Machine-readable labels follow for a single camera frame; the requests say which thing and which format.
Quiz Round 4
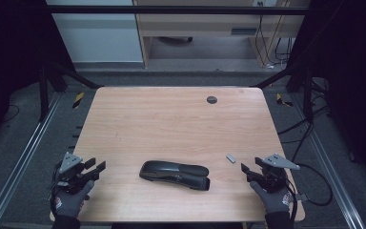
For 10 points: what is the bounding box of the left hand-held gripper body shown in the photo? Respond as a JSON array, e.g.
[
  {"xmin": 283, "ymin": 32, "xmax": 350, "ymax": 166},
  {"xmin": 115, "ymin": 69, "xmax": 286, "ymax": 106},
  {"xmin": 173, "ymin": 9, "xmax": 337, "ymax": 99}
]
[{"xmin": 52, "ymin": 152, "xmax": 93, "ymax": 195}]

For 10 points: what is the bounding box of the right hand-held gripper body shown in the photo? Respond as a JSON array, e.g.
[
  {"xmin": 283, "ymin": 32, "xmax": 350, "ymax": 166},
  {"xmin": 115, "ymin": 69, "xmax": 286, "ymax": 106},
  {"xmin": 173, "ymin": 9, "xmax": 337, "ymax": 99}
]
[{"xmin": 255, "ymin": 154, "xmax": 300, "ymax": 194}]

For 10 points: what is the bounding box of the black stapler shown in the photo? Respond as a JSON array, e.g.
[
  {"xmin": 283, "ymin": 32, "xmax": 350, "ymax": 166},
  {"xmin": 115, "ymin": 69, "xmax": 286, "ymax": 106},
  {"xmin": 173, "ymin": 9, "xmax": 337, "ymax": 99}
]
[{"xmin": 138, "ymin": 159, "xmax": 212, "ymax": 192}]

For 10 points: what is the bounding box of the person's right hand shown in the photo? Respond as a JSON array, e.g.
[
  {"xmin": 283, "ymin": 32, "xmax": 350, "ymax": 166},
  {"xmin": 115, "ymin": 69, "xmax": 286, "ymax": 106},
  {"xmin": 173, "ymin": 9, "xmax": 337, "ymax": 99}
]
[{"xmin": 249, "ymin": 180, "xmax": 295, "ymax": 216}]

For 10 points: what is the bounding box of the person's left hand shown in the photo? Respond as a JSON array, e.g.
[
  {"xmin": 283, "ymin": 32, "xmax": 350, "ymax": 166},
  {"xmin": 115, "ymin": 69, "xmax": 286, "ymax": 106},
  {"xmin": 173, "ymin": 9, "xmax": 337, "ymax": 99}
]
[{"xmin": 51, "ymin": 179, "xmax": 95, "ymax": 219}]

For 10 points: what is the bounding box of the yellow black tape strip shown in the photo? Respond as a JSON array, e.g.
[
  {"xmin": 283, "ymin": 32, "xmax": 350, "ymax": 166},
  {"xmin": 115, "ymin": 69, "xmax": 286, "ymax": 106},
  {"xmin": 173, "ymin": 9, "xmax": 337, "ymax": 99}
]
[
  {"xmin": 71, "ymin": 92, "xmax": 86, "ymax": 110},
  {"xmin": 275, "ymin": 93, "xmax": 295, "ymax": 108}
]

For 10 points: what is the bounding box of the white cabinet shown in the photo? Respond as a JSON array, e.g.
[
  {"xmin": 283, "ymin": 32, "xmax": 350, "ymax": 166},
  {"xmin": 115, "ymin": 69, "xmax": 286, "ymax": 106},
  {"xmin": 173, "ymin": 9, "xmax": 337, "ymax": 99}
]
[{"xmin": 46, "ymin": 0, "xmax": 144, "ymax": 64}]

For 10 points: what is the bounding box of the black curtain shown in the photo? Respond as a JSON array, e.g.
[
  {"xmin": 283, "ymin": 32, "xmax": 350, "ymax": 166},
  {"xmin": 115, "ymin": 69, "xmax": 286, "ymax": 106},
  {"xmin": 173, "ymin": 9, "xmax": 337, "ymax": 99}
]
[
  {"xmin": 298, "ymin": 0, "xmax": 366, "ymax": 185},
  {"xmin": 0, "ymin": 0, "xmax": 49, "ymax": 154}
]

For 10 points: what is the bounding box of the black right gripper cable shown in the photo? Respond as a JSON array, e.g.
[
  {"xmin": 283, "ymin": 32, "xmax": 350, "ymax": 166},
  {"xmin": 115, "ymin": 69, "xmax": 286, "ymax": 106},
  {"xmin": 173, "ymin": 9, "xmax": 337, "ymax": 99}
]
[{"xmin": 285, "ymin": 177, "xmax": 299, "ymax": 225}]

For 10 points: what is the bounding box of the aluminium rail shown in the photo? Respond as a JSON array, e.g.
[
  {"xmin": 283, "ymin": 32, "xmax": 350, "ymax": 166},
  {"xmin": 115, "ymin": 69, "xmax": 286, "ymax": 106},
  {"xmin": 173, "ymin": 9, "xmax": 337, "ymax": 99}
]
[
  {"xmin": 0, "ymin": 92, "xmax": 63, "ymax": 229},
  {"xmin": 290, "ymin": 94, "xmax": 366, "ymax": 229}
]

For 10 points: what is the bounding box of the black floor cable loop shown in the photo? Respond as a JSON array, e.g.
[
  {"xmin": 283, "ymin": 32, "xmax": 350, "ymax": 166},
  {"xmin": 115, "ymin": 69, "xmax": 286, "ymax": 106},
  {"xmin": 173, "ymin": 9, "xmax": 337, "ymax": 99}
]
[{"xmin": 294, "ymin": 162, "xmax": 334, "ymax": 207}]

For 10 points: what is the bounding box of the black metal frame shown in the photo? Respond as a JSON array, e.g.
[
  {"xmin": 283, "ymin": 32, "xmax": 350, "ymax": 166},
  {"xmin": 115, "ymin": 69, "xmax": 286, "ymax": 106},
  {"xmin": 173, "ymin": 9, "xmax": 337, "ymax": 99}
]
[
  {"xmin": 249, "ymin": 63, "xmax": 315, "ymax": 122},
  {"xmin": 37, "ymin": 60, "xmax": 105, "ymax": 122}
]

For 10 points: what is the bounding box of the thin black floor cable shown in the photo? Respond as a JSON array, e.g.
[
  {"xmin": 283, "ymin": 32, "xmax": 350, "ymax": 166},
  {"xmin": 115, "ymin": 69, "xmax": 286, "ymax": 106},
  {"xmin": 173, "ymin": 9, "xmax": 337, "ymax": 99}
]
[{"xmin": 0, "ymin": 104, "xmax": 21, "ymax": 124}]

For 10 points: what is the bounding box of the black looped cable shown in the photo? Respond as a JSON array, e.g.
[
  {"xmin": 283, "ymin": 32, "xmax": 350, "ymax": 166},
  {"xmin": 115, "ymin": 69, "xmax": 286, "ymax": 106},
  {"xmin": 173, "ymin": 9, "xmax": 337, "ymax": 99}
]
[{"xmin": 274, "ymin": 36, "xmax": 295, "ymax": 64}]

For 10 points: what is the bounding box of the black hanging cable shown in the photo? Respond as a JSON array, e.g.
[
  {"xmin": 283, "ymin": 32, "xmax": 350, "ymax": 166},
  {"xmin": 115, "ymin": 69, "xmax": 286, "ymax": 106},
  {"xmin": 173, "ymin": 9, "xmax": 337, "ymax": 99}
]
[{"xmin": 254, "ymin": 1, "xmax": 270, "ymax": 67}]

